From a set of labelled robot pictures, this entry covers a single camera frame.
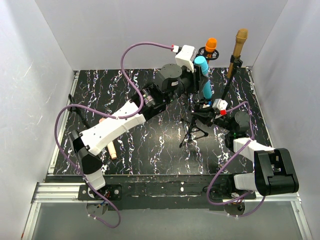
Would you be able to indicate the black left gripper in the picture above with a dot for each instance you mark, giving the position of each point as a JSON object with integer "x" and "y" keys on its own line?
{"x": 197, "y": 80}

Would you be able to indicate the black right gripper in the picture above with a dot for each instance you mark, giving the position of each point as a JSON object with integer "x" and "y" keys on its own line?
{"x": 205, "y": 115}

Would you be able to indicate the black small tripod stand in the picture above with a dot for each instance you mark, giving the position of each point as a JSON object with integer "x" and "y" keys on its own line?
{"x": 192, "y": 125}

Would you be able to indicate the blue toy microphone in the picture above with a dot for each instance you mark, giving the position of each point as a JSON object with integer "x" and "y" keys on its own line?
{"x": 205, "y": 84}

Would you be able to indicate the black tripod shock-mount stand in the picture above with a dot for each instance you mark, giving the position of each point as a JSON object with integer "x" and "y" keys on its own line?
{"x": 209, "y": 56}

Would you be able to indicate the orange toy microphone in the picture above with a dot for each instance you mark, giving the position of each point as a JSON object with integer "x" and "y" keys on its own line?
{"x": 211, "y": 44}

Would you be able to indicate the black round-base clamp stand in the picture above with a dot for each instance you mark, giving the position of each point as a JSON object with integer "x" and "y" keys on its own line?
{"x": 235, "y": 64}

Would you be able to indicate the gold toy microphone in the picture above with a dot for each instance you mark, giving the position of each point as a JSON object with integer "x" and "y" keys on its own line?
{"x": 240, "y": 39}

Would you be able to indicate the pink toy microphone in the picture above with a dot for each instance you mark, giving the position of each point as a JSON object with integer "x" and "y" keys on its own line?
{"x": 111, "y": 150}

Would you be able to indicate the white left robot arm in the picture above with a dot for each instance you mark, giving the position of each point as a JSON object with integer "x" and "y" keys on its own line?
{"x": 169, "y": 83}

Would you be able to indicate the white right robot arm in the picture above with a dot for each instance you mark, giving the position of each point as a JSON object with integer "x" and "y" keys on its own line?
{"x": 273, "y": 173}

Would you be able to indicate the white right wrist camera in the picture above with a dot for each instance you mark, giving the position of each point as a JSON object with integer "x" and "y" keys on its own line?
{"x": 220, "y": 105}

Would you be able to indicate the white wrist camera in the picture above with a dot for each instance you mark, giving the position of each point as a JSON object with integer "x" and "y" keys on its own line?
{"x": 185, "y": 56}
{"x": 220, "y": 105}

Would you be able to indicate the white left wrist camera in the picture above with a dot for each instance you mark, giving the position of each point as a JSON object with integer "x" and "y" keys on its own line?
{"x": 185, "y": 56}

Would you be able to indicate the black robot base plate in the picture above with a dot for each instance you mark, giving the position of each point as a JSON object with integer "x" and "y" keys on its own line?
{"x": 130, "y": 192}

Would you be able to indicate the aluminium frame rail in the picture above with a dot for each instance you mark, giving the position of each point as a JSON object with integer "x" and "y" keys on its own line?
{"x": 51, "y": 192}

